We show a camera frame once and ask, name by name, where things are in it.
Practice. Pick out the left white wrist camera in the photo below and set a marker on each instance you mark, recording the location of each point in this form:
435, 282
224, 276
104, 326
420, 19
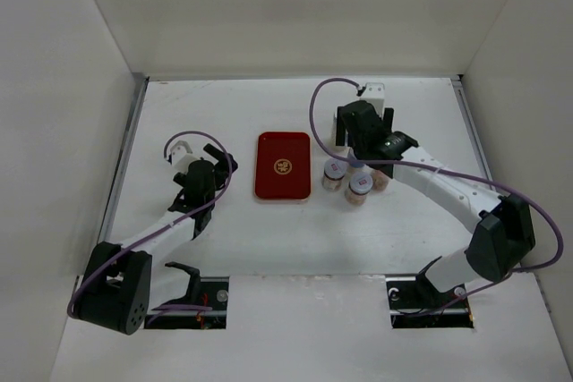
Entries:
180, 156

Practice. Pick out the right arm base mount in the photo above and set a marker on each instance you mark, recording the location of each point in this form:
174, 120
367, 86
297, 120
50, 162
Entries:
414, 305

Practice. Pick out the red rectangular tray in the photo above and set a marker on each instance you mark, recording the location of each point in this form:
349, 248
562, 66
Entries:
283, 166

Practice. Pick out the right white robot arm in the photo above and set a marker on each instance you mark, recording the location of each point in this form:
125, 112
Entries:
501, 227

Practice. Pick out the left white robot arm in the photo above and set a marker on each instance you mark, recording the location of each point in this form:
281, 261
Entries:
129, 284

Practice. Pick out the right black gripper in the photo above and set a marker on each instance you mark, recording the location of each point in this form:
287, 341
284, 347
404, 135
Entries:
388, 119

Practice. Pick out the pink spice jar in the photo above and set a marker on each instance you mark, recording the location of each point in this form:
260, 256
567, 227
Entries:
380, 181

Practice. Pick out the blue label shaker bottle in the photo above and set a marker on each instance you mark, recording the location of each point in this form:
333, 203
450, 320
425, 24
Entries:
354, 165

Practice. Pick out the silver lid shaker bottle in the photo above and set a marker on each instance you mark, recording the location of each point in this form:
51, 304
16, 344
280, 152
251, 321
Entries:
339, 136

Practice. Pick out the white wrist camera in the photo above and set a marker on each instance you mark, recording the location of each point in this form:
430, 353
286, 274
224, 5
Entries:
374, 93
180, 156

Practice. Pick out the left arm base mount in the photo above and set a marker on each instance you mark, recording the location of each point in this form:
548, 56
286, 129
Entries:
182, 298

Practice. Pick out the blue lid spice jar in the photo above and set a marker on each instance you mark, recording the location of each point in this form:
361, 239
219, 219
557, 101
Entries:
334, 172
358, 188

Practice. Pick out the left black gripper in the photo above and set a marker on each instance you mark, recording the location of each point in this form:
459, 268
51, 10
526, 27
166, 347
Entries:
222, 167

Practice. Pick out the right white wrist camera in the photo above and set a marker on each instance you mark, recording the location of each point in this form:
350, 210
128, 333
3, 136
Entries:
374, 93

